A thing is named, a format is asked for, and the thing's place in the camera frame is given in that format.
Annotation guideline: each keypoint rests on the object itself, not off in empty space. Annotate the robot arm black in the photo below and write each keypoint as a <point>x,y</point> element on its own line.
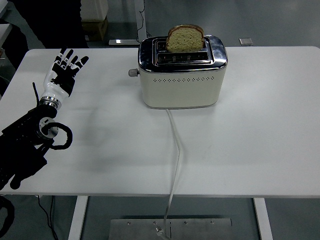
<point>22,130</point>

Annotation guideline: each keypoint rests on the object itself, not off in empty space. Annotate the white box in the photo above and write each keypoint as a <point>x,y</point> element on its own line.
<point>96,8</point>

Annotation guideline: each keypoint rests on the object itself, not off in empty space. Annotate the white table leg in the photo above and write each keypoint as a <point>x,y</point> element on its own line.
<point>77,217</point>
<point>263,220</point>

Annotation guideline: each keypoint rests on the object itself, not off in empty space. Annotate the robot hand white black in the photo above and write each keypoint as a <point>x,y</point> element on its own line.
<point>53,86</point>

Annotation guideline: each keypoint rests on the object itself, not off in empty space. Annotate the grey metal plate with screws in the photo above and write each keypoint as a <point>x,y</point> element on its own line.
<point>200,230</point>

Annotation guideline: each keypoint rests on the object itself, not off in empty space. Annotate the brown cardboard box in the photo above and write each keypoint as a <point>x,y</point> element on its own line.
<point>96,28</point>

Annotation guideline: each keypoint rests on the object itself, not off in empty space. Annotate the cream toaster chrome top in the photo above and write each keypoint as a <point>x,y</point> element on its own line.
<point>180,92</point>

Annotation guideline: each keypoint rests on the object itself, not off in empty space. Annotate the person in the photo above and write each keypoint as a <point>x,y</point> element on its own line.
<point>50,22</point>

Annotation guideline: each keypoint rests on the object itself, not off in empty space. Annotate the brown bread slice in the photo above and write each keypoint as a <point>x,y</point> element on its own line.
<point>185,40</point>

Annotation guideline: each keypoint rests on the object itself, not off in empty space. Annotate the grey floor socket plate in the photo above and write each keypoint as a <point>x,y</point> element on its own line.
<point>246,41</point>

